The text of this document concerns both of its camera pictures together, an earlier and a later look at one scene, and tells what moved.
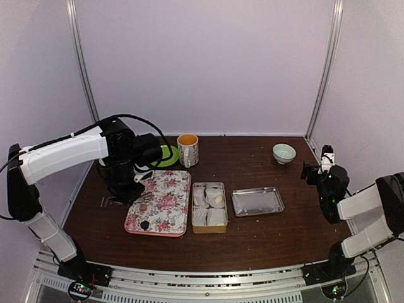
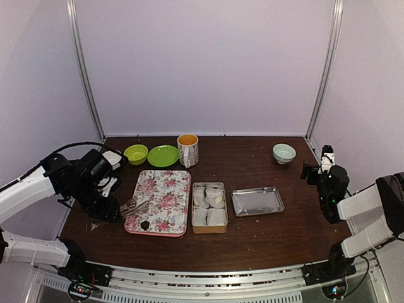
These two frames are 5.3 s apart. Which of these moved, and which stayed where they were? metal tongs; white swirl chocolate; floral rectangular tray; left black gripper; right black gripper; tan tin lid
Moved: left black gripper; metal tongs
Stayed: right black gripper; white swirl chocolate; floral rectangular tray; tan tin lid
